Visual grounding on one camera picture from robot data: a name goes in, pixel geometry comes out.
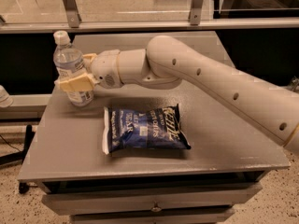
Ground white bottle at left edge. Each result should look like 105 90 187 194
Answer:
0 85 13 108

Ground cabinet drawer knob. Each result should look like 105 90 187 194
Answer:
150 205 162 213

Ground blue chips bag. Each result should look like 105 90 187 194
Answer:
102 105 191 155

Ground clear plastic water bottle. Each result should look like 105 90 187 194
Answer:
53 31 93 106

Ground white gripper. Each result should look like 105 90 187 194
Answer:
54 49 122 92

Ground right metal railing bracket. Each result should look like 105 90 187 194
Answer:
189 0 204 25

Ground grey cabinet table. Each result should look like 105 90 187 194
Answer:
19 32 298 224

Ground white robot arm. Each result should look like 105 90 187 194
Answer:
55 35 299 153

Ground metal railing bracket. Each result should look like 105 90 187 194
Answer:
63 0 81 28
189 0 204 25

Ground left metal railing bracket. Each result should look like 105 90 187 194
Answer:
63 0 81 28

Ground black stand base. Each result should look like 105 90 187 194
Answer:
0 125 35 194

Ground metal railing bar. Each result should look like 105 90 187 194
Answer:
0 17 299 34

